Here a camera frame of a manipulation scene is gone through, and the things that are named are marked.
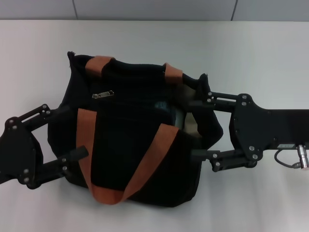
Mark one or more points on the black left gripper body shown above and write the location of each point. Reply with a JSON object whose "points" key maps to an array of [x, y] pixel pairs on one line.
{"points": [[19, 152]]}

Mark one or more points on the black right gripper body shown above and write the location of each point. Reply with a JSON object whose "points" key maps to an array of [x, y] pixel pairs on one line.
{"points": [[265, 128]]}

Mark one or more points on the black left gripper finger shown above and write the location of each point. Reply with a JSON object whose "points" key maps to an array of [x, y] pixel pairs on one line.
{"points": [[55, 166], [41, 113]]}

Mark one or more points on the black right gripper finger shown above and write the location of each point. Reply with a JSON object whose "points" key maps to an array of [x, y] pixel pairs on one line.
{"points": [[224, 100], [227, 160]]}

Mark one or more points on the black fabric food bag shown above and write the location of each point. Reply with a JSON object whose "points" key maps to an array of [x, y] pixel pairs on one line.
{"points": [[116, 145]]}

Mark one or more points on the silver metal zipper pull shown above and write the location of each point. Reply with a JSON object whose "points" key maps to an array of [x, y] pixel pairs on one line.
{"points": [[103, 94]]}

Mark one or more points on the grey blue food container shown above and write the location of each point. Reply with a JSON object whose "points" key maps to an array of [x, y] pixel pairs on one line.
{"points": [[179, 118]]}

